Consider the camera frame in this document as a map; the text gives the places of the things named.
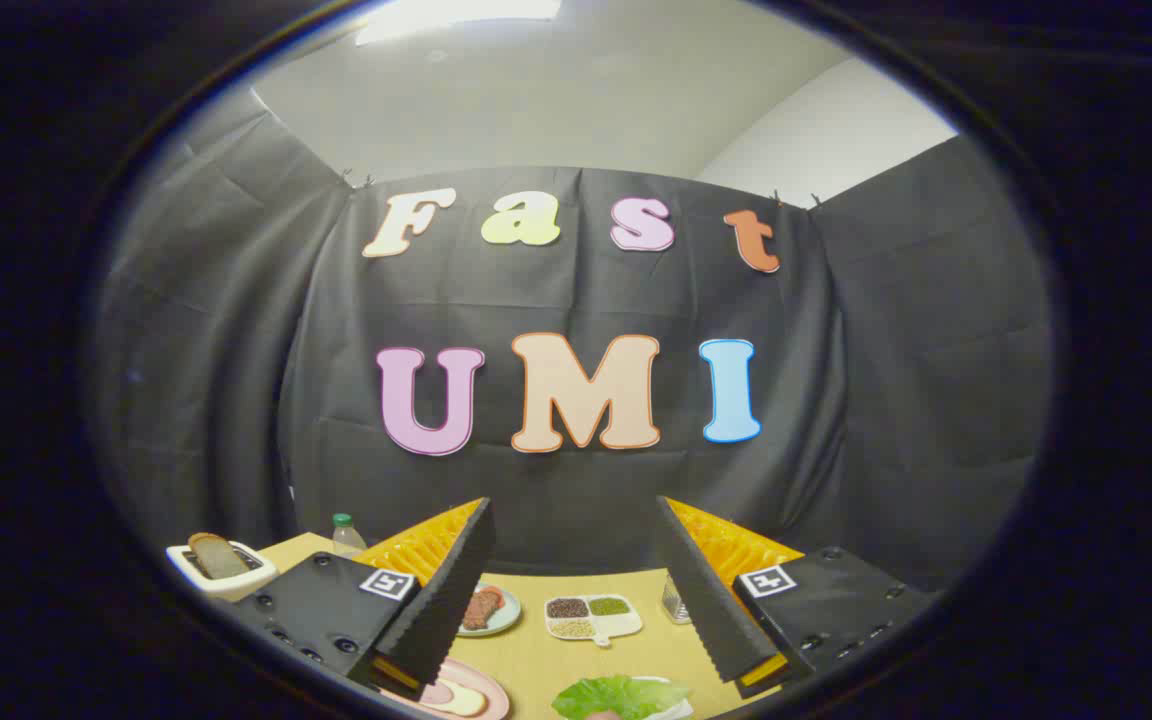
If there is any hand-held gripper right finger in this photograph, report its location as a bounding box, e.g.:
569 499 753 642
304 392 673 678
654 495 940 701

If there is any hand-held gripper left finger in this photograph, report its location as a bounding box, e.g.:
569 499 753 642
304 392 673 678
221 497 497 703

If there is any green lettuce leaf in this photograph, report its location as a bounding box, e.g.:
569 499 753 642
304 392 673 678
551 675 693 720

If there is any brown bread slice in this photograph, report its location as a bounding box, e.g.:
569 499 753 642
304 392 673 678
188 532 249 581

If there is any teal round plate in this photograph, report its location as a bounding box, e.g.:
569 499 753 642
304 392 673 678
456 583 523 638

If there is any white divided tray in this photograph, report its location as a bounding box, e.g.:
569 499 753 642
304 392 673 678
544 594 644 648

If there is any pink round plate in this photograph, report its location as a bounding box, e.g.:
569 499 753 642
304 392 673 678
381 657 511 720

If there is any white bread slice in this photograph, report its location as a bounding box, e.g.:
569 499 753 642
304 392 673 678
416 678 489 717

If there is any small white plate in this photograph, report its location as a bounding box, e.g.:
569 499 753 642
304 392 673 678
636 678 697 720

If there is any clear water bottle green cap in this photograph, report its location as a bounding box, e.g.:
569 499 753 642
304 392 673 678
331 513 369 559

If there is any white toaster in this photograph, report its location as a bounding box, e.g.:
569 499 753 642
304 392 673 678
166 540 279 603

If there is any black backdrop cloth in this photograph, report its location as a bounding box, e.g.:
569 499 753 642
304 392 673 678
86 85 1057 601

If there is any ceiling light panel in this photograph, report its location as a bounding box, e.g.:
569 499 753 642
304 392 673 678
354 0 563 47

